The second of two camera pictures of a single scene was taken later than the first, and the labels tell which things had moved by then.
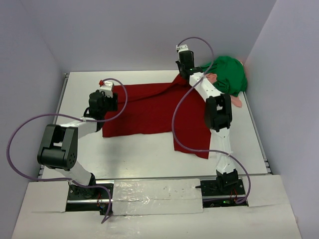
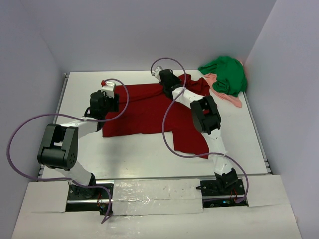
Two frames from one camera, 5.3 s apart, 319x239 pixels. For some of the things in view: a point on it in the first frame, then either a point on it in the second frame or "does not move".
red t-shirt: (174, 108) does not move
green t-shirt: (231, 75) does not move
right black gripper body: (180, 66) -> (178, 79)
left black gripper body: (110, 103) does not move
